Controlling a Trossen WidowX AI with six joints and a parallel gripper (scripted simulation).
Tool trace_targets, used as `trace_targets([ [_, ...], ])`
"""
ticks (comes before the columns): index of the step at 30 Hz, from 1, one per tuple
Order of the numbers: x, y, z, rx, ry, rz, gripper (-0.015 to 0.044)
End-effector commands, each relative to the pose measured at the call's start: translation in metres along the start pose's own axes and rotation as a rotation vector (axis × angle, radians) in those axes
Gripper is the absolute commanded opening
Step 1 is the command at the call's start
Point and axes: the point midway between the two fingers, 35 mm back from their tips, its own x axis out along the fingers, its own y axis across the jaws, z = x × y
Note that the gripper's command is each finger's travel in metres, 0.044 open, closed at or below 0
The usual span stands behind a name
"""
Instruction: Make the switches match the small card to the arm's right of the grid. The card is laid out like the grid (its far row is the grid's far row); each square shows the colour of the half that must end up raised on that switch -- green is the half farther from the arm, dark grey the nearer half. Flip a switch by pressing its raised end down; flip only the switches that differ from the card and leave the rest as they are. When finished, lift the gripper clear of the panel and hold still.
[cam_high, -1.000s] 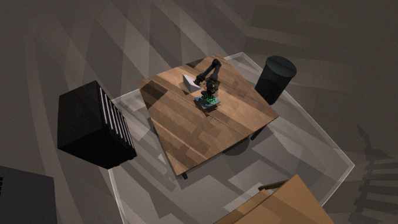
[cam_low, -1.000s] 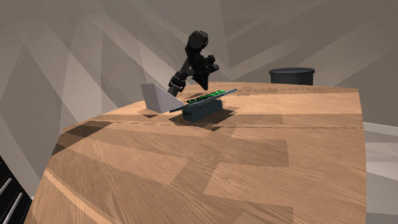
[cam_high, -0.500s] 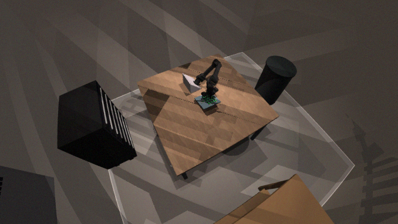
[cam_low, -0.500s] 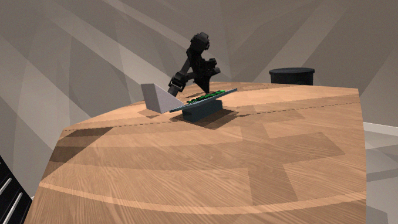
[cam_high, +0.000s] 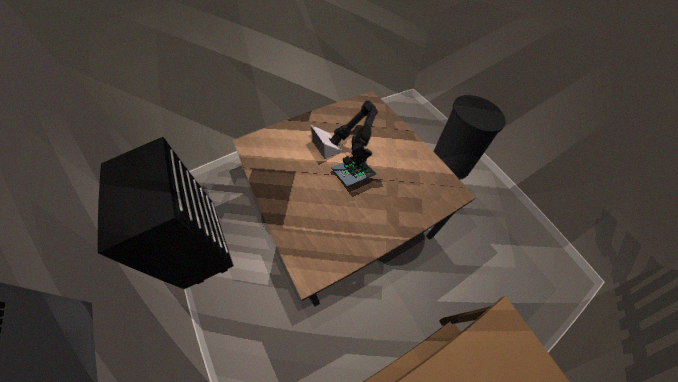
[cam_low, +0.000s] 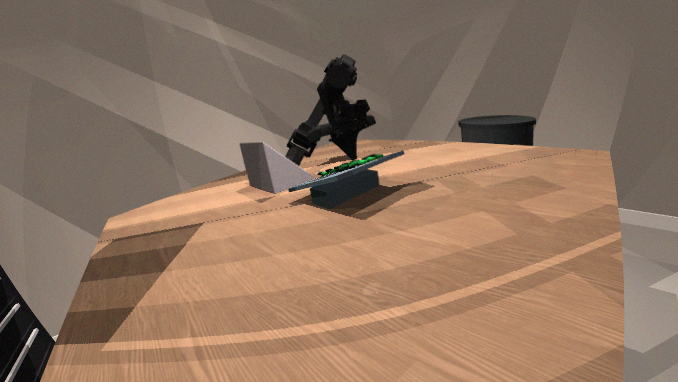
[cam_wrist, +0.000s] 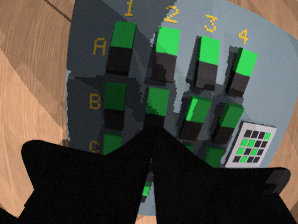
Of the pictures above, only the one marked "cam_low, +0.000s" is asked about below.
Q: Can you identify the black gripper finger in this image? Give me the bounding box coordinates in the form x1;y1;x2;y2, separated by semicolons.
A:
328;131;356;160
349;128;362;159

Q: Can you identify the grey switch panel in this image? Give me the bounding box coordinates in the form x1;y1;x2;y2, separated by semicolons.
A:
288;150;404;209

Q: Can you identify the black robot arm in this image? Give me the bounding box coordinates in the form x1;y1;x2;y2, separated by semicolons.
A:
285;54;370;166

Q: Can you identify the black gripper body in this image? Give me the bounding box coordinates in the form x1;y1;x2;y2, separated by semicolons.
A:
308;98;376;144

